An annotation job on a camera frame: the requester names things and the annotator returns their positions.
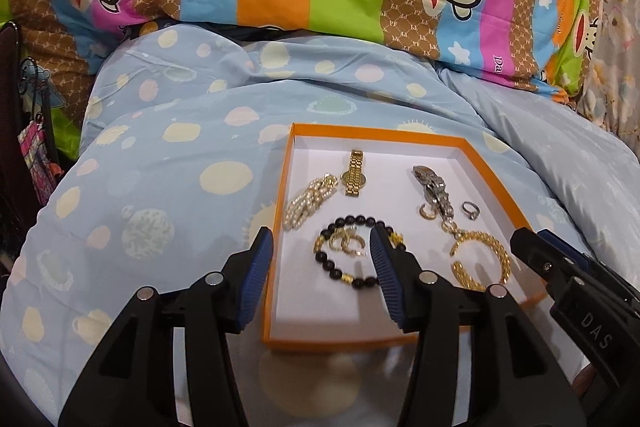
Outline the dark wooden furniture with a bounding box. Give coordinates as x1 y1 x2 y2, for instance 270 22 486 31
0 21 66 268

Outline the silver wristwatch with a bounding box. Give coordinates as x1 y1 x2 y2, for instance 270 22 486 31
412 164 455 218

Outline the pink plaid cloth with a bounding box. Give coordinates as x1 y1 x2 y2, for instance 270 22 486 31
17 119 63 202

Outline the white pearl bracelet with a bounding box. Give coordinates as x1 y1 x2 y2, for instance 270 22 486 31
282 173 339 233

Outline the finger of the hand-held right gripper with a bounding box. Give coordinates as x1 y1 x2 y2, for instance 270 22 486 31
537 229 640 323
510 229 626 358

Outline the person's right hand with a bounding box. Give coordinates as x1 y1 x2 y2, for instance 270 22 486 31
570 364 602 400

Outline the light blue planet blanket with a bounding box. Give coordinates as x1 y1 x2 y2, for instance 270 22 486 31
0 24 640 427

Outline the gold chain bracelet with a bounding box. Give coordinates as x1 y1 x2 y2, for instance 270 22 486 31
442 219 512 293

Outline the grey floral cloth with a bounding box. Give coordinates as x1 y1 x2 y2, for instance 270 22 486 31
570 0 640 148

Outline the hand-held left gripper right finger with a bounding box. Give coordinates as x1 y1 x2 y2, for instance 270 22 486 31
369 223 586 427

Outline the black bead bracelet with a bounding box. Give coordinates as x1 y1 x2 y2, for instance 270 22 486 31
313 216 407 292

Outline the orange shallow box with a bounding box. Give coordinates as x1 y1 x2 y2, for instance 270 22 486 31
261 123 549 352

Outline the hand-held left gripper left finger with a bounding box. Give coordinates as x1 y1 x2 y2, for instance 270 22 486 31
57 227 275 427

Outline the gold wristwatch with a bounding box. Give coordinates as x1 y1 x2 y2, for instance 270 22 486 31
341 149 369 198

